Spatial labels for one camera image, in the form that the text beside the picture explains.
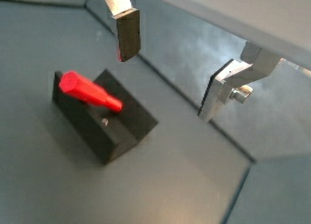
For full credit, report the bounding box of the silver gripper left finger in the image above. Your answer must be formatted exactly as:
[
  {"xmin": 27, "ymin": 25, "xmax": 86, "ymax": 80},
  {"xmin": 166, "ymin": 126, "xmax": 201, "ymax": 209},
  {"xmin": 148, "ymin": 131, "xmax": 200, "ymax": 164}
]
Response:
[{"xmin": 103, "ymin": 0, "xmax": 141, "ymax": 62}]

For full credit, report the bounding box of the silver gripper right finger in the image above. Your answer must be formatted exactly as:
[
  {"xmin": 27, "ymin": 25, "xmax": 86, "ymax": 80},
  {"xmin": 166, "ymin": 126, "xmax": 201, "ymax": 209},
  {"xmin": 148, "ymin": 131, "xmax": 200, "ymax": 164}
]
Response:
[{"xmin": 197, "ymin": 42, "xmax": 280, "ymax": 122}]

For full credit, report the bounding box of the red peg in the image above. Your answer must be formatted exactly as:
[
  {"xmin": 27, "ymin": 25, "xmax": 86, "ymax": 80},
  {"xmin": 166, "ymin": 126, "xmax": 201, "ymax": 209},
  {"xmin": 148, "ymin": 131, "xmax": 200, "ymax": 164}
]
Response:
[{"xmin": 58, "ymin": 71, "xmax": 122, "ymax": 112}]

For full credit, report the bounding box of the black angled holder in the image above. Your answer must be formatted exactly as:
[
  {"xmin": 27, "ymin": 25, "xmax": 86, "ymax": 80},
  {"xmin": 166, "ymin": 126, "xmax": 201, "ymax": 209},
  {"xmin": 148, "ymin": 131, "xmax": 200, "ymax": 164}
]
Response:
[{"xmin": 51, "ymin": 69, "xmax": 157, "ymax": 165}]

